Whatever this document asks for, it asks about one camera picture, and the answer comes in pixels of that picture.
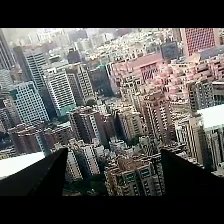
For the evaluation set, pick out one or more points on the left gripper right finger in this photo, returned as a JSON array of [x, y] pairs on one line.
[[190, 176]]

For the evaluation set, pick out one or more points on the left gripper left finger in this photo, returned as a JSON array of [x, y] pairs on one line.
[[36, 176]]

